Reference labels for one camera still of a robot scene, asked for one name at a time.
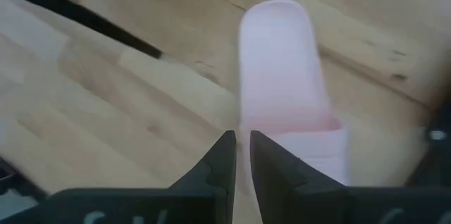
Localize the black frame wooden shelf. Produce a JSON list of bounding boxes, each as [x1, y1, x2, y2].
[[0, 0, 163, 59]]

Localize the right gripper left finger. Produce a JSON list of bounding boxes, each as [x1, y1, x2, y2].
[[0, 130, 237, 224]]

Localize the pink foam slide sandal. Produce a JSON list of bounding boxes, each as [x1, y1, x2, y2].
[[237, 0, 351, 197]]

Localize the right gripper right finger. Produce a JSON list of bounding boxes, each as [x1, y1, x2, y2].
[[249, 130, 451, 224]]

